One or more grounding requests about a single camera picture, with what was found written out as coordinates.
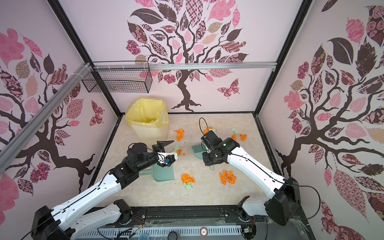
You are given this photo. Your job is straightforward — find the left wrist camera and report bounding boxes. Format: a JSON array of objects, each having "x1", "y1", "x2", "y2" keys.
[{"x1": 157, "y1": 153, "x2": 178, "y2": 168}]

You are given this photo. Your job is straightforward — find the aluminium rail left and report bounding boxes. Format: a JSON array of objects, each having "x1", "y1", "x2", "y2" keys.
[{"x1": 1, "y1": 63, "x2": 92, "y2": 173}]

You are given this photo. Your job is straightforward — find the green scrap mid table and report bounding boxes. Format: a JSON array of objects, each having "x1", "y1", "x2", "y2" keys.
[{"x1": 173, "y1": 145, "x2": 180, "y2": 152}]

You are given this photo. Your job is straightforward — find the green scrap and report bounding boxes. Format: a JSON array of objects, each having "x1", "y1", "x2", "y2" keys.
[
  {"x1": 183, "y1": 183, "x2": 192, "y2": 190},
  {"x1": 231, "y1": 128, "x2": 239, "y2": 135}
]

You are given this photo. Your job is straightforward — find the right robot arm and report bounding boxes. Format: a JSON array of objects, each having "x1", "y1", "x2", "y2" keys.
[{"x1": 201, "y1": 131, "x2": 301, "y2": 226}]

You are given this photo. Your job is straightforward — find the black wire basket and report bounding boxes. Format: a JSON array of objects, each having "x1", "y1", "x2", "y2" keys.
[{"x1": 82, "y1": 60, "x2": 153, "y2": 94}]

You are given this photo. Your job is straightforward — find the orange scrap mid table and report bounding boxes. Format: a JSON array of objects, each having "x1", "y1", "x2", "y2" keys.
[{"x1": 177, "y1": 150, "x2": 186, "y2": 157}]

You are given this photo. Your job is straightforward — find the white slotted cable duct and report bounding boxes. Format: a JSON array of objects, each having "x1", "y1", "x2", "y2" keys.
[{"x1": 78, "y1": 226, "x2": 243, "y2": 240}]

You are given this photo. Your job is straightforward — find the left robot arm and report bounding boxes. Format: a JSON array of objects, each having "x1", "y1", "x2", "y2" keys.
[{"x1": 29, "y1": 141, "x2": 178, "y2": 240}]

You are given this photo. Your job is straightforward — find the yellow bin liner bag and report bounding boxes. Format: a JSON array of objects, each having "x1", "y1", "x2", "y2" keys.
[{"x1": 125, "y1": 98, "x2": 170, "y2": 128}]

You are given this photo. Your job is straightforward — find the orange scrap pile front right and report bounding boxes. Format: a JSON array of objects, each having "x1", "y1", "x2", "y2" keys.
[{"x1": 219, "y1": 171, "x2": 237, "y2": 185}]

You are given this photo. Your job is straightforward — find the green dustpan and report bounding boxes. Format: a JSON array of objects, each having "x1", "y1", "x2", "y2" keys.
[{"x1": 139, "y1": 165, "x2": 175, "y2": 182}]

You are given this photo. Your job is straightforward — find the cream trash bin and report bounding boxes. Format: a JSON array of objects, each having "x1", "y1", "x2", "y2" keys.
[{"x1": 132, "y1": 125, "x2": 169, "y2": 146}]

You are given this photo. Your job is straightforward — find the aluminium rail back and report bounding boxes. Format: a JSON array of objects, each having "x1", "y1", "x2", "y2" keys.
[{"x1": 93, "y1": 62, "x2": 277, "y2": 71}]

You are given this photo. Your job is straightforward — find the green hand brush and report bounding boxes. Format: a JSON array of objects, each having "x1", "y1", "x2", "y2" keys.
[{"x1": 192, "y1": 143, "x2": 208, "y2": 162}]

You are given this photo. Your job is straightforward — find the aluminium rail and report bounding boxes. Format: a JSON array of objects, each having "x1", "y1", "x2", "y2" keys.
[
  {"x1": 93, "y1": 62, "x2": 277, "y2": 71},
  {"x1": 1, "y1": 63, "x2": 92, "y2": 173}
]

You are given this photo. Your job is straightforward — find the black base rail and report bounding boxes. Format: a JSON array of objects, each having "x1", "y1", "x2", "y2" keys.
[{"x1": 56, "y1": 203, "x2": 316, "y2": 240}]

